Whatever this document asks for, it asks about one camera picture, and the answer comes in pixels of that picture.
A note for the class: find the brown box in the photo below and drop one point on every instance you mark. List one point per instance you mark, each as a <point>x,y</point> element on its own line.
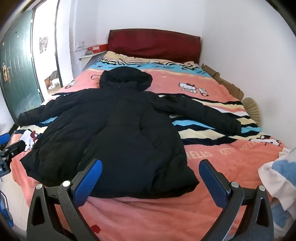
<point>48,83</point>

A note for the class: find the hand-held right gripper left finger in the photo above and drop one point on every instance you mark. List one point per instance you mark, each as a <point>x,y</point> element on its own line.
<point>90,183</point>

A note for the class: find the red box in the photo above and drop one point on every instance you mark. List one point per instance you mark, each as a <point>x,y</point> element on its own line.
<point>97,47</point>

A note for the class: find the dark red headboard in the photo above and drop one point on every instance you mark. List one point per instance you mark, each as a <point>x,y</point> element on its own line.
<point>152,44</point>

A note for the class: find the white wall switch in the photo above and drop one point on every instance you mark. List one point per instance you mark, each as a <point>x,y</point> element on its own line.
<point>81,44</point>

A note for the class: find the red door sticker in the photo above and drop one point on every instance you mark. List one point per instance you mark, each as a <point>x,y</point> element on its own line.
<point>6,73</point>

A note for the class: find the white and blue cloth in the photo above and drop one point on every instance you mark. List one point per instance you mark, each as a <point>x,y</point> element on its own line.
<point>279,176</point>

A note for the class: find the woven straw fan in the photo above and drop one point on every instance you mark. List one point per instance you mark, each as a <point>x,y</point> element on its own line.
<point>252,109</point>

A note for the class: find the grey item on shelf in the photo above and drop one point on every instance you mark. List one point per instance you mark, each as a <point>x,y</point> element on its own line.
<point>88,53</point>

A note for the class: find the green door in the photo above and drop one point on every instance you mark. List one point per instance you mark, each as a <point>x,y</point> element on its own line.
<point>18,69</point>

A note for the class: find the wall paper cutting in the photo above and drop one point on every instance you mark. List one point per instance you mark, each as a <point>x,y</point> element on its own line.
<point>43,44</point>

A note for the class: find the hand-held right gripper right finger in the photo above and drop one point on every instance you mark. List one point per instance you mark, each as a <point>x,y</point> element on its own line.
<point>214,183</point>

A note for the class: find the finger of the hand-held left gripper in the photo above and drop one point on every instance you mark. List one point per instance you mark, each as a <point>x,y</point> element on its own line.
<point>4,138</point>
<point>15,148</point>

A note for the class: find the flattened cardboard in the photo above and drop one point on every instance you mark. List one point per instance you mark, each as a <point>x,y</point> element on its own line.
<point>227,85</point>

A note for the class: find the white wall shelf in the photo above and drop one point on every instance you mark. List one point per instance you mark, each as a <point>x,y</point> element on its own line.
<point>92,55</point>

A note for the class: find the blue bag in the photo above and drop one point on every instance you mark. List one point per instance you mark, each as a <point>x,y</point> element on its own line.
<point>4,208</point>

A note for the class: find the black hooded jacket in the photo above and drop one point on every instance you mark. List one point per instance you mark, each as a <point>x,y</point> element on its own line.
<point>115,139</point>

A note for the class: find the cartoon cat printed blanket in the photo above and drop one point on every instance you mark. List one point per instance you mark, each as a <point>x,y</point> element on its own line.
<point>208,97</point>

